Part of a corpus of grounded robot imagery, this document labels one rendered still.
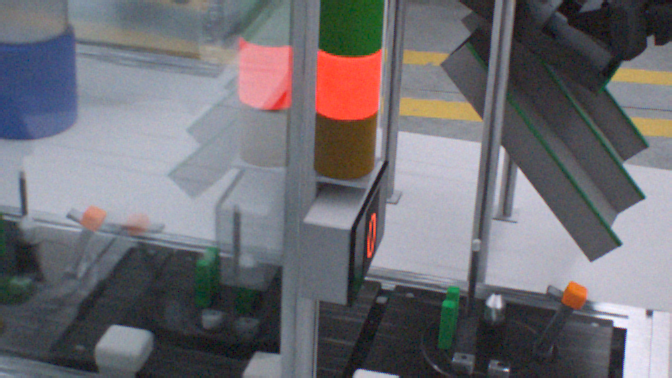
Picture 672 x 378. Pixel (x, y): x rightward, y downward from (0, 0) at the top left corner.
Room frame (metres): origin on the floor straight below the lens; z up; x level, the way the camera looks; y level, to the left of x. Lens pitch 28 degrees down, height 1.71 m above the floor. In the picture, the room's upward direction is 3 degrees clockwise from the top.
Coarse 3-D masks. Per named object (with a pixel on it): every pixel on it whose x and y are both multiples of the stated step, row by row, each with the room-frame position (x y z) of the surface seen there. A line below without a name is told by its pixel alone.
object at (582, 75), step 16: (464, 0) 1.32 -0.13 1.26; (480, 0) 1.31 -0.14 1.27; (528, 16) 1.29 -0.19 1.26; (528, 32) 1.29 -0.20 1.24; (544, 32) 1.34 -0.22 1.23; (528, 48) 1.29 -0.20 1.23; (544, 48) 1.28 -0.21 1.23; (560, 48) 1.28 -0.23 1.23; (560, 64) 1.28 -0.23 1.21; (576, 64) 1.27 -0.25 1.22; (576, 80) 1.27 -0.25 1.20; (592, 80) 1.26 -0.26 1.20; (608, 80) 1.26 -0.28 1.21
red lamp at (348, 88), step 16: (320, 64) 0.90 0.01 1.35; (336, 64) 0.90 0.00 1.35; (352, 64) 0.89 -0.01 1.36; (368, 64) 0.90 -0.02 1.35; (320, 80) 0.90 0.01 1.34; (336, 80) 0.90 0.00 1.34; (352, 80) 0.89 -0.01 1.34; (368, 80) 0.90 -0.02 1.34; (320, 96) 0.90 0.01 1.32; (336, 96) 0.89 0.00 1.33; (352, 96) 0.89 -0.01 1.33; (368, 96) 0.90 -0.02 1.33; (320, 112) 0.90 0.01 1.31; (336, 112) 0.89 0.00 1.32; (352, 112) 0.89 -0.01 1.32; (368, 112) 0.90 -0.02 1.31
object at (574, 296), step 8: (552, 288) 1.07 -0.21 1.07; (568, 288) 1.06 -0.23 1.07; (576, 288) 1.06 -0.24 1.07; (584, 288) 1.06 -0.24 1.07; (552, 296) 1.06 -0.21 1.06; (560, 296) 1.06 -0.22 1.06; (568, 296) 1.05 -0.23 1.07; (576, 296) 1.05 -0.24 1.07; (584, 296) 1.05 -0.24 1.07; (568, 304) 1.05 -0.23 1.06; (576, 304) 1.05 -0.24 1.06; (560, 312) 1.06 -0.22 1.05; (568, 312) 1.06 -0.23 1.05; (552, 320) 1.06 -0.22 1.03; (560, 320) 1.06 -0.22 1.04; (552, 328) 1.06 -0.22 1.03; (560, 328) 1.06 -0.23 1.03; (544, 336) 1.06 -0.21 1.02; (552, 336) 1.06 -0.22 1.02; (544, 344) 1.06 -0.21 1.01; (552, 344) 1.06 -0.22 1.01
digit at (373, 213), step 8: (376, 200) 0.92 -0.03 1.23; (376, 208) 0.93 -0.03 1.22; (368, 216) 0.90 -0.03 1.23; (376, 216) 0.93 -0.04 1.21; (368, 224) 0.90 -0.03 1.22; (376, 224) 0.93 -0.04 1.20; (368, 232) 0.90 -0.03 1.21; (376, 232) 0.93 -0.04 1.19; (368, 240) 0.90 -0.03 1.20; (376, 240) 0.93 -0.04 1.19; (368, 248) 0.90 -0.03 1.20; (376, 248) 0.94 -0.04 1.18; (368, 256) 0.91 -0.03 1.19; (368, 264) 0.91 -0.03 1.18
